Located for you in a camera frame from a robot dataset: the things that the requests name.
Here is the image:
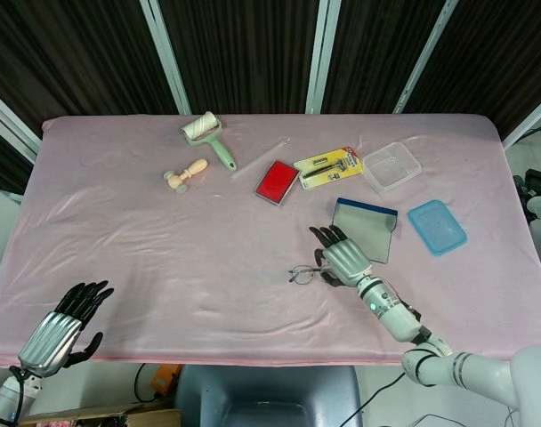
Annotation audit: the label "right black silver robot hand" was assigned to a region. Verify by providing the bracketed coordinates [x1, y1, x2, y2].
[309, 225, 374, 288]

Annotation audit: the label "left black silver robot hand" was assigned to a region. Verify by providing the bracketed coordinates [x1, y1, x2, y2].
[17, 280, 115, 378]

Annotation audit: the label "blue glasses case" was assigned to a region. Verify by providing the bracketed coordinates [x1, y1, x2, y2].
[331, 197, 399, 265]

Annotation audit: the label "thin-framed eyeglasses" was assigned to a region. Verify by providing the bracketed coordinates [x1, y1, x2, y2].
[288, 264, 332, 286]

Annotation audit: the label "brown cardboard box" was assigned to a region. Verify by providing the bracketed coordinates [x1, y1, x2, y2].
[16, 399, 182, 427]

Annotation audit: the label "razor in yellow package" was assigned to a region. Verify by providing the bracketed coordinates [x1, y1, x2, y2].
[293, 146, 365, 191]

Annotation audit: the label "blue plastic lid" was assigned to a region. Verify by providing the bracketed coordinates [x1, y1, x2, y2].
[407, 199, 469, 258]

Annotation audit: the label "clear plastic container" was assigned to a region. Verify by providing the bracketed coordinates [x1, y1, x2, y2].
[362, 141, 423, 193]

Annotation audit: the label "red ink pad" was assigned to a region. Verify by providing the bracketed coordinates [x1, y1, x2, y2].
[254, 160, 300, 208]

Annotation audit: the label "orange device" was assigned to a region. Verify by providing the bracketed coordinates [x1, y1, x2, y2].
[150, 364, 182, 399]

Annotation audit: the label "clear plastic tube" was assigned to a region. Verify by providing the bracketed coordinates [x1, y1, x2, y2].
[230, 137, 291, 180]

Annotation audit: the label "pink tablecloth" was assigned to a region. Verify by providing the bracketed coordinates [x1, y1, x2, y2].
[0, 114, 541, 368]

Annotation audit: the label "green lint roller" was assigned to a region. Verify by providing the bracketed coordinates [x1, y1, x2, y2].
[181, 111, 238, 173]

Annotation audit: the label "black background equipment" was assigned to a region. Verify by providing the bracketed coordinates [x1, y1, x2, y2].
[513, 167, 541, 210]

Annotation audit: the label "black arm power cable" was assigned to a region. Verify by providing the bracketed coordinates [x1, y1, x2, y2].
[348, 373, 408, 427]

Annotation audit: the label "white partition post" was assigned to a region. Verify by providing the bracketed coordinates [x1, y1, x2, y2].
[501, 88, 541, 150]
[305, 0, 343, 115]
[392, 0, 459, 115]
[0, 84, 43, 164]
[139, 0, 192, 116]

